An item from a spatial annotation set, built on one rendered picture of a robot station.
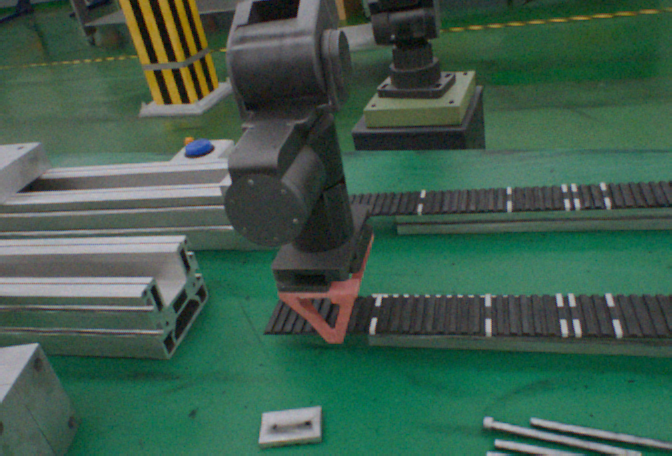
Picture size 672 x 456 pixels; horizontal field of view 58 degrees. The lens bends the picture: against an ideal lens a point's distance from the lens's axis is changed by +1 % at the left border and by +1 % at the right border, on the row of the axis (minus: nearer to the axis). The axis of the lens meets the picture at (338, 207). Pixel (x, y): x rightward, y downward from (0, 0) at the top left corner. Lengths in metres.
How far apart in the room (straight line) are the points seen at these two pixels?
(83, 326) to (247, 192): 0.31
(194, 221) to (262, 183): 0.38
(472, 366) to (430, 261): 0.16
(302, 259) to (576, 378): 0.24
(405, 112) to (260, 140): 0.63
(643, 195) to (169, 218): 0.55
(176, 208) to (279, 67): 0.38
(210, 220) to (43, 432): 0.31
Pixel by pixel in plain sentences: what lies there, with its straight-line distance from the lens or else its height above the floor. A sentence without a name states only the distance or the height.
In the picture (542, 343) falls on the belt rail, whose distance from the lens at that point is 0.56.
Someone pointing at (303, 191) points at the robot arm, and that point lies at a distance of 0.40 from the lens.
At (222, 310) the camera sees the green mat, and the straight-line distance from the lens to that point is 0.67.
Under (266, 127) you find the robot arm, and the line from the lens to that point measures 0.42.
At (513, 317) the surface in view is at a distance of 0.54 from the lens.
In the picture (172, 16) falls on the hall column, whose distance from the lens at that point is 3.90.
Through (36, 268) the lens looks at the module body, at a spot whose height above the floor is 0.84.
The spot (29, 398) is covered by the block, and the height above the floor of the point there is 0.85.
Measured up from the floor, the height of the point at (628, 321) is 0.81.
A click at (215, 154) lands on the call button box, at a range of 0.91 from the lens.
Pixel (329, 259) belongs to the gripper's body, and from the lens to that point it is 0.48.
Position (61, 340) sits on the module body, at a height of 0.80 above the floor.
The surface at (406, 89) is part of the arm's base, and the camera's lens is 1.04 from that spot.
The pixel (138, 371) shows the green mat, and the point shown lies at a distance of 0.64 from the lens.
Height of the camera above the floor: 1.17
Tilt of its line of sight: 29 degrees down
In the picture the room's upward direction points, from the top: 11 degrees counter-clockwise
